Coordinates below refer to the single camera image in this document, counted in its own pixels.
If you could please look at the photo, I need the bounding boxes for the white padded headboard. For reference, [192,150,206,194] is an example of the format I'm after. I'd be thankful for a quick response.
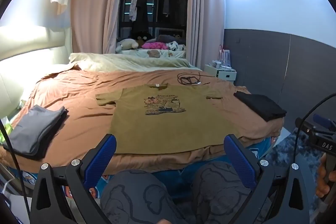
[0,26,72,119]

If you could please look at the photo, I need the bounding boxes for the folded black clothes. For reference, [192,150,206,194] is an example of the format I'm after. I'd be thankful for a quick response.
[233,91,287,123]

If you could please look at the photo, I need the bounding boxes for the stack of folded grey clothes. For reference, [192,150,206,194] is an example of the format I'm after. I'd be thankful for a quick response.
[2,105,69,160]

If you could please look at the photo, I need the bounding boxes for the pink cloth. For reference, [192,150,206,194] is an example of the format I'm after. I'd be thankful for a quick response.
[142,42,170,50]

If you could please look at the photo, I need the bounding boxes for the striped bag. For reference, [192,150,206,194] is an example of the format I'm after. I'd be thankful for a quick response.
[219,46,233,68]

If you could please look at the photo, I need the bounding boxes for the dark plush toy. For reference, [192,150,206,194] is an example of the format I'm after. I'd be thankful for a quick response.
[135,31,153,42]

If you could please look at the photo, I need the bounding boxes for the hand-held gripper cable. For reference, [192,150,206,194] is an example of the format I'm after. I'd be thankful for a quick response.
[0,118,30,224]
[293,93,336,165]

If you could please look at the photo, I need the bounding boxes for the bear print cream blanket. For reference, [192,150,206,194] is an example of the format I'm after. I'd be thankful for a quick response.
[138,48,187,59]

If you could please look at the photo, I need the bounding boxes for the white plush toy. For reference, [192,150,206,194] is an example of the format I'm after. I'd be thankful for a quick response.
[168,41,186,51]

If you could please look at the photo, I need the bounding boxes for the person's leg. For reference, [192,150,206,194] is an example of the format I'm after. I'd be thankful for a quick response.
[101,170,195,224]
[193,161,265,224]

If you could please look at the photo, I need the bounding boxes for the cream nightstand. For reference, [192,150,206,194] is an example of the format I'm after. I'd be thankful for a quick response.
[204,64,237,81]

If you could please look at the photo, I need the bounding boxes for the grey pillow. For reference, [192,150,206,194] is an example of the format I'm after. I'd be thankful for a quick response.
[157,34,181,43]

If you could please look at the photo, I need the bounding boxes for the person's right hand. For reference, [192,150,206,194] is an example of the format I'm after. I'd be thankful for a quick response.
[316,153,336,198]

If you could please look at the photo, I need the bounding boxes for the left hand-held gripper cable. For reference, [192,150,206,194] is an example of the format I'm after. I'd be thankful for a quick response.
[0,118,30,224]

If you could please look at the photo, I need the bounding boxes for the black hanging garment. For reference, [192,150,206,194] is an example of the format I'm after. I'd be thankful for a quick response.
[136,0,149,33]

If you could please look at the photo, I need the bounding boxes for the person's right leg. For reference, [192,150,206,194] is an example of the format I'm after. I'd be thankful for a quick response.
[193,161,265,224]

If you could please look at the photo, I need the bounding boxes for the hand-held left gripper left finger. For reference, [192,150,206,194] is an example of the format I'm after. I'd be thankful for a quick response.
[31,133,117,224]

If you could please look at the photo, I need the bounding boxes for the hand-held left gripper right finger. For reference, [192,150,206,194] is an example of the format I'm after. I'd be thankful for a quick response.
[223,133,313,224]

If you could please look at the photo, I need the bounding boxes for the pink curtain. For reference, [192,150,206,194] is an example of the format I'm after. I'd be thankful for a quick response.
[71,0,126,55]
[186,0,226,68]

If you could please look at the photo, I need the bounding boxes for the pale green duvet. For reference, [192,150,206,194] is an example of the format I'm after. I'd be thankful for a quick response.
[69,52,196,73]

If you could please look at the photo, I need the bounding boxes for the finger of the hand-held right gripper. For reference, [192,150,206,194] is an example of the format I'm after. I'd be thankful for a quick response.
[312,113,336,132]
[294,118,336,136]

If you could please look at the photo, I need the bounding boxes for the thin black cable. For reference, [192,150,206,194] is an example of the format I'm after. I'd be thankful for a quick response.
[177,72,210,86]

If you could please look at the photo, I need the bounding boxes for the brown blanket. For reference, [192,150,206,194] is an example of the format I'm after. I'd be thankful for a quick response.
[0,64,284,174]

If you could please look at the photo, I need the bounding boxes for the right hand-held gripper cable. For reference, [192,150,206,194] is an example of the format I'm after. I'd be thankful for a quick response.
[293,93,336,165]

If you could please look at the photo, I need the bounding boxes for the person's left leg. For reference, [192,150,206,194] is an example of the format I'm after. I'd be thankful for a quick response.
[101,170,195,224]

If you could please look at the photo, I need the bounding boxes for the patterned hanging garment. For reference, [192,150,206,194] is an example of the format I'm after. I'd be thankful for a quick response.
[129,0,139,21]

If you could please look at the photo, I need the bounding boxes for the olive printed T-shirt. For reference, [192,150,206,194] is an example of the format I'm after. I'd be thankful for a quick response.
[95,84,239,155]

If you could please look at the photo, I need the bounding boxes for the beige plush toy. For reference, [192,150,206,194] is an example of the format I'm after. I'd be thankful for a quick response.
[115,39,139,52]

